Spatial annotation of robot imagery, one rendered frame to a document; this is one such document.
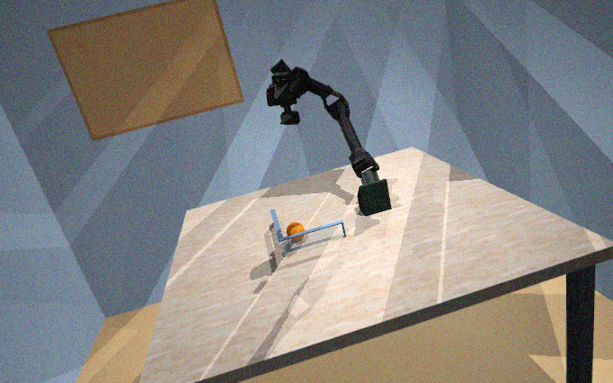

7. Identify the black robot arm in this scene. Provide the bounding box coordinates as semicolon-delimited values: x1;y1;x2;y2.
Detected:
266;59;380;185

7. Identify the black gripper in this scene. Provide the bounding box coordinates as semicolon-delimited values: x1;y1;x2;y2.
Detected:
271;72;300;125

